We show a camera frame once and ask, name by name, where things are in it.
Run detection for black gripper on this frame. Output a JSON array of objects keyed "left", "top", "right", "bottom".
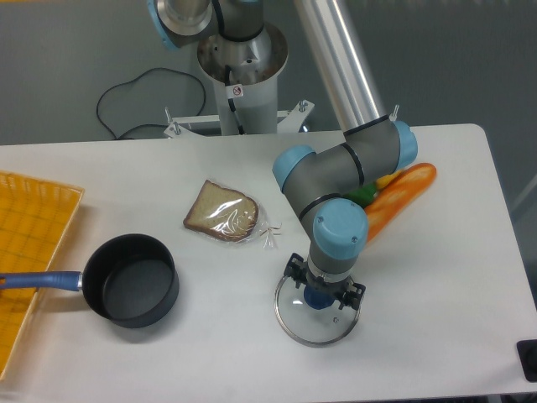
[{"left": 284, "top": 253, "right": 366, "bottom": 311}]

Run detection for glass lid with blue knob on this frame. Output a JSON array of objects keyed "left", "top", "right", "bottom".
[{"left": 274, "top": 276, "right": 360, "bottom": 348}]

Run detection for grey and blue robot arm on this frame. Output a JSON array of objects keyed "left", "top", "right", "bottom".
[{"left": 148, "top": 1, "right": 418, "bottom": 310}]

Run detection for green toy bell pepper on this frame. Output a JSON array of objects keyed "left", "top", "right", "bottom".
[{"left": 343, "top": 183, "right": 378, "bottom": 208}]

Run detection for toy baguette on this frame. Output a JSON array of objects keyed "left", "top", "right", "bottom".
[{"left": 365, "top": 163, "right": 437, "bottom": 243}]

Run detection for yellow toy bell pepper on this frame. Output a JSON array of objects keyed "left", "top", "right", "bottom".
[{"left": 375, "top": 170, "right": 402, "bottom": 191}]

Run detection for bread slice in plastic wrap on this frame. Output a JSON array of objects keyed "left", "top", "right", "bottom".
[{"left": 183, "top": 180, "right": 281, "bottom": 250}]

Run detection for black object at table corner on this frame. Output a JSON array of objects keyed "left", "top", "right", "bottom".
[{"left": 516, "top": 339, "right": 537, "bottom": 383}]

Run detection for orange woven basket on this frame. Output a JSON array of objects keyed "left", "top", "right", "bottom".
[{"left": 1, "top": 170, "right": 85, "bottom": 379}]

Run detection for black pot with blue handle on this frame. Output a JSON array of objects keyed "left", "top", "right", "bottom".
[{"left": 1, "top": 233, "right": 180, "bottom": 328}]

